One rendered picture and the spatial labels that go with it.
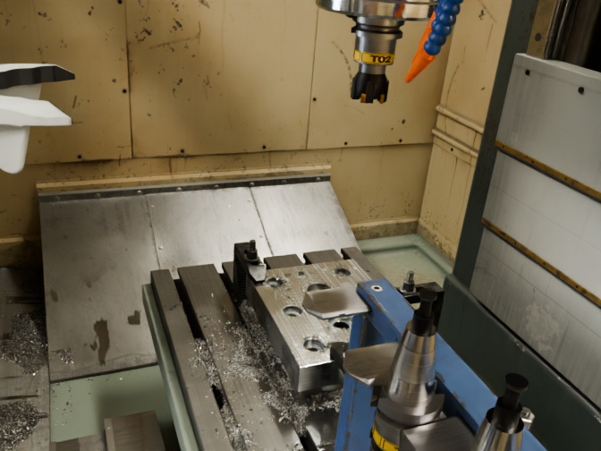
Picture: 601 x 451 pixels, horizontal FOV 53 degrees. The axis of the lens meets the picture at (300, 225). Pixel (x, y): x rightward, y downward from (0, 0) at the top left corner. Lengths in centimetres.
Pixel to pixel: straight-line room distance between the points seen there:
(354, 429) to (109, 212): 116
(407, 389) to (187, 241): 126
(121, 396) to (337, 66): 112
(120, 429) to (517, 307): 80
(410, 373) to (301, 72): 141
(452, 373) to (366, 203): 155
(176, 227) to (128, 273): 21
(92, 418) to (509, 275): 92
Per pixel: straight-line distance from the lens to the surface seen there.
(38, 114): 49
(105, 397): 146
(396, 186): 214
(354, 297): 69
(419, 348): 52
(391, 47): 76
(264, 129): 185
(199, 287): 128
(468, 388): 58
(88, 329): 157
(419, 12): 70
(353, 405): 78
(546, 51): 118
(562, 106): 112
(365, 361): 60
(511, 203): 123
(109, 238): 173
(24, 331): 163
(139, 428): 122
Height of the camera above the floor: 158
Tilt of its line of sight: 26 degrees down
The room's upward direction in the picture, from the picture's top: 5 degrees clockwise
